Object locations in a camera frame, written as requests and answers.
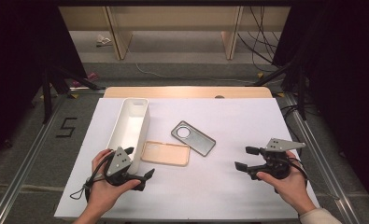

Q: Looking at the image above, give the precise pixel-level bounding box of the white floor cable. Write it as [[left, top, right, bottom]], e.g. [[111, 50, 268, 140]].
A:
[[135, 63, 255, 84]]

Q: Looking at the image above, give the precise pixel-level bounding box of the dark curtain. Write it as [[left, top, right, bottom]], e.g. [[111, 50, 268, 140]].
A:
[[272, 0, 369, 213], [0, 0, 88, 162]]

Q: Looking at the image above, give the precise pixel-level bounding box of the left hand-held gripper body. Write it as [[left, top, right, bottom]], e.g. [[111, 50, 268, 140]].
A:
[[103, 146, 145, 191]]

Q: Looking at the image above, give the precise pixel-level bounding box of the pink object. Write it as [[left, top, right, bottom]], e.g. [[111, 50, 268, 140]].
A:
[[72, 72, 99, 88]]

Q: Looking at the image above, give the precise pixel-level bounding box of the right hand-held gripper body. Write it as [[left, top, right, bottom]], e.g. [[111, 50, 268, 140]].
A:
[[247, 137, 307, 182]]

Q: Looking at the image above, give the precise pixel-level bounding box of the beige phone case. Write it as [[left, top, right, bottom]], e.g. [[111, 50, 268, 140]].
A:
[[140, 140, 192, 167]]

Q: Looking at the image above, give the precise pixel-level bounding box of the black metal stand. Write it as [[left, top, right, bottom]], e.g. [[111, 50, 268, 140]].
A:
[[253, 62, 307, 120], [41, 66, 106, 125]]

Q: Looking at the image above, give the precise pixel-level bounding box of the bundle of black cables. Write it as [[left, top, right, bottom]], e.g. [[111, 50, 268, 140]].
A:
[[236, 6, 283, 73]]

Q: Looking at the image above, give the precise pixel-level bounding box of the white table cover sheet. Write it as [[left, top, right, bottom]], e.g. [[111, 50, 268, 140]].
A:
[[53, 97, 320, 220]]

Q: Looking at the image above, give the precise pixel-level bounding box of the person's left hand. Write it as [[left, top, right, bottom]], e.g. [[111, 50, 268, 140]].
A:
[[86, 148, 142, 216]]

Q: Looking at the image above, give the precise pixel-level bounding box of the grey phone case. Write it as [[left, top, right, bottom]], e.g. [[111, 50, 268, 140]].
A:
[[170, 119, 217, 158]]

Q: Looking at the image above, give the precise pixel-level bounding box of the person's right hand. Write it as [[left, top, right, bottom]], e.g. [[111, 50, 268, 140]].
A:
[[256, 150, 318, 216]]

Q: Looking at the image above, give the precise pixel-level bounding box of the light wooden shelf unit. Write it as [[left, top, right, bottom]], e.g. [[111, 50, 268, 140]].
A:
[[58, 6, 291, 62]]

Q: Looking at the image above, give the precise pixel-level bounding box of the crumpled white paper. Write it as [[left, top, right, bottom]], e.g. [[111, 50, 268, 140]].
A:
[[95, 34, 113, 48]]

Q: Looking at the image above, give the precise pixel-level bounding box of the white plastic storage bin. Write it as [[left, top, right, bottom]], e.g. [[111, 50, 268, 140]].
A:
[[106, 97, 151, 175]]

